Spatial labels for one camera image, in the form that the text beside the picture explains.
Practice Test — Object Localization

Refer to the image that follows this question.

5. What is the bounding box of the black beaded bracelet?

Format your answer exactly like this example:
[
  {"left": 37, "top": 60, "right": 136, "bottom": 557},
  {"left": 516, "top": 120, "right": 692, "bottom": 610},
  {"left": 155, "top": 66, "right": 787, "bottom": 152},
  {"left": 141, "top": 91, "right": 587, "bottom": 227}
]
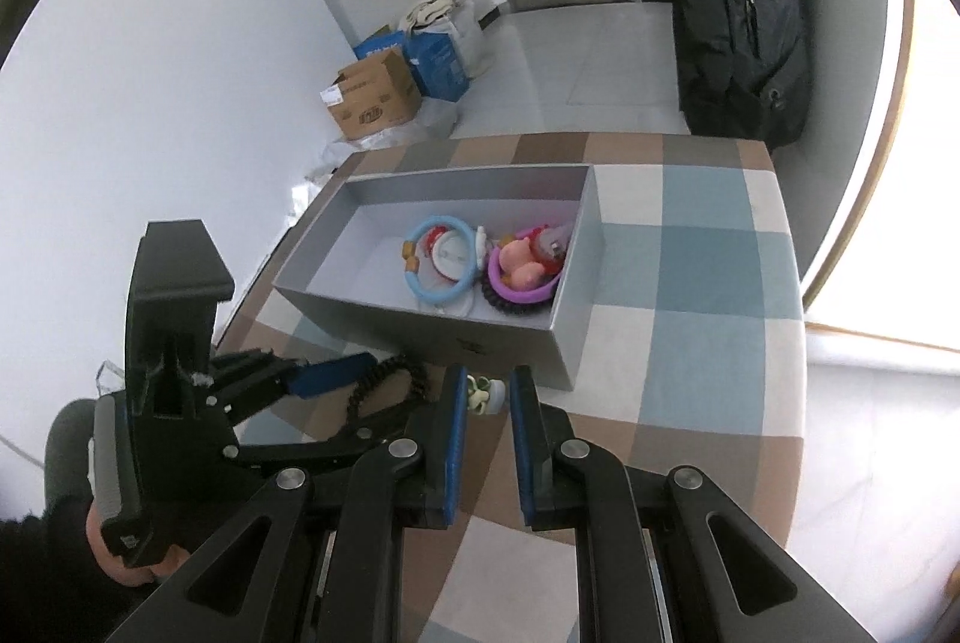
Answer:
[{"left": 344, "top": 352, "right": 431, "bottom": 424}]

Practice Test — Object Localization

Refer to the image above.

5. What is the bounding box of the pink pig toy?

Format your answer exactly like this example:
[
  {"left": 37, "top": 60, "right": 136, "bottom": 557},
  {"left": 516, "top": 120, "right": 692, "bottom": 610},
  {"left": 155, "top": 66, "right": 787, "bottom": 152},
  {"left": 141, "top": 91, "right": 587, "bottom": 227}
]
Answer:
[{"left": 498, "top": 227, "right": 566, "bottom": 292}]

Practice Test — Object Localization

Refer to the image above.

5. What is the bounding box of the light blue ring bracelet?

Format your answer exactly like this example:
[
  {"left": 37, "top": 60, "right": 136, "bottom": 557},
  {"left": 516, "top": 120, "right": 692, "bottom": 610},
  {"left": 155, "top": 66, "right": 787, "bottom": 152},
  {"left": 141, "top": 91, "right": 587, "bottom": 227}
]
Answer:
[{"left": 401, "top": 214, "right": 482, "bottom": 305}]

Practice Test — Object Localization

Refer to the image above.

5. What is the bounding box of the left hand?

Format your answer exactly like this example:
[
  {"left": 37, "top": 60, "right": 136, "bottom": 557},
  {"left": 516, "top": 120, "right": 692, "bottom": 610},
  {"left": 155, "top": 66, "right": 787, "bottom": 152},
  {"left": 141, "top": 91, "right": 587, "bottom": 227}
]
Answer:
[{"left": 85, "top": 503, "right": 190, "bottom": 588}]

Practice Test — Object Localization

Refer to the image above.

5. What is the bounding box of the checkered table cloth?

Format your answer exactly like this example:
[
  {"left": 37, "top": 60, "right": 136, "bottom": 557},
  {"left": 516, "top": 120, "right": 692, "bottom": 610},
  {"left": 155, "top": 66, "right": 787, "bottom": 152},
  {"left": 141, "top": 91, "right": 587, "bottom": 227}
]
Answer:
[{"left": 213, "top": 131, "right": 811, "bottom": 643}]

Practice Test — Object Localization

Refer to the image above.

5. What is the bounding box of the grey shallow cardboard box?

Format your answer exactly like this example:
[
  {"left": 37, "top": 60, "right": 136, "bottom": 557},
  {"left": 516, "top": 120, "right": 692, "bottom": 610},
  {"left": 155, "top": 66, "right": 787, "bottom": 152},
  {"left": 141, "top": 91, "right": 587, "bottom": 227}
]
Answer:
[{"left": 275, "top": 166, "right": 604, "bottom": 391}]

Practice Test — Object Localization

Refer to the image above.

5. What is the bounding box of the white crumpled plastic bag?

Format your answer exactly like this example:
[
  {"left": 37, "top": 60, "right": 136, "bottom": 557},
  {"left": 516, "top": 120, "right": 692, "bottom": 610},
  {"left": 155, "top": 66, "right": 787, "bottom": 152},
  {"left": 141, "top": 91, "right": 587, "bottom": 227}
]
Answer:
[{"left": 288, "top": 141, "right": 355, "bottom": 226}]

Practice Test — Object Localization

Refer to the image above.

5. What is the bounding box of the grey plastic parcel bag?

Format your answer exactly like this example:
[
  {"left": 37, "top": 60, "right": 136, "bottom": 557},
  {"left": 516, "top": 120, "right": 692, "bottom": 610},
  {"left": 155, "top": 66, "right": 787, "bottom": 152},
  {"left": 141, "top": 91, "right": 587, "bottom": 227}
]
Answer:
[{"left": 324, "top": 99, "right": 459, "bottom": 159}]

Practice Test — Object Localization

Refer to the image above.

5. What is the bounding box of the brown cardboard box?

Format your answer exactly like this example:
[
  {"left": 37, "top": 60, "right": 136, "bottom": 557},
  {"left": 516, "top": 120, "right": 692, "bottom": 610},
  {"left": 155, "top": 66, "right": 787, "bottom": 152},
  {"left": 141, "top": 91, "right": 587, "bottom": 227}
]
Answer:
[{"left": 320, "top": 47, "right": 423, "bottom": 141}]

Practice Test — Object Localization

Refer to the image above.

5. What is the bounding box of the blue cardboard box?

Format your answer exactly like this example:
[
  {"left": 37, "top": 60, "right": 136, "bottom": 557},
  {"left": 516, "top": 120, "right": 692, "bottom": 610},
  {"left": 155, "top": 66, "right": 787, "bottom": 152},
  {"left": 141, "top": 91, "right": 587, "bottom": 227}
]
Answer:
[{"left": 353, "top": 31, "right": 469, "bottom": 102}]

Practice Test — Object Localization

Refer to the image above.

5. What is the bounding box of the black backpack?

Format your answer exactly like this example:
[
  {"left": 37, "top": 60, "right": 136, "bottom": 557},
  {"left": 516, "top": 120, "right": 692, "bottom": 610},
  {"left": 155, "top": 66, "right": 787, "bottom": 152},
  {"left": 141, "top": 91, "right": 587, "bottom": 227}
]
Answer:
[{"left": 674, "top": 0, "right": 812, "bottom": 151}]

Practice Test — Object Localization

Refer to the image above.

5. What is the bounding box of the white bag with cloth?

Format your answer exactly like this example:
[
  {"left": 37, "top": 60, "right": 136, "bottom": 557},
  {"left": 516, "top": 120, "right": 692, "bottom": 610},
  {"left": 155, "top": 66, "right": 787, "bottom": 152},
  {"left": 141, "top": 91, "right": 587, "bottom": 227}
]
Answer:
[{"left": 398, "top": 0, "right": 493, "bottom": 79}]

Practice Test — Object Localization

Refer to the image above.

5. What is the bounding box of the thin white hoop bracelet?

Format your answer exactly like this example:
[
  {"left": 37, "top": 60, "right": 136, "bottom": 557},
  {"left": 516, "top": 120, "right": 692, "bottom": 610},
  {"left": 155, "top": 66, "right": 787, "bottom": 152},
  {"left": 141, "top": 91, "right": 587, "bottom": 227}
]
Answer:
[{"left": 415, "top": 289, "right": 479, "bottom": 319}]

